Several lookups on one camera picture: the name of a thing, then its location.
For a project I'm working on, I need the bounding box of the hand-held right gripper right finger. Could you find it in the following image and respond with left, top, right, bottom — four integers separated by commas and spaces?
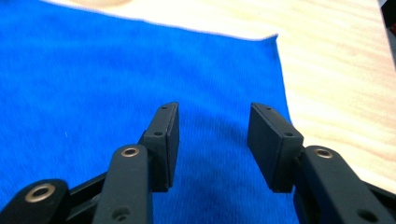
247, 102, 396, 224

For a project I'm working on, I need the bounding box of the blue cloth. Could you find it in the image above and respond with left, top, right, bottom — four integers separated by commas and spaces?
0, 0, 301, 224

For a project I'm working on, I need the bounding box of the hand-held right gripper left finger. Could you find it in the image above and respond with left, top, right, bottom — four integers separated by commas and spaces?
92, 101, 180, 224

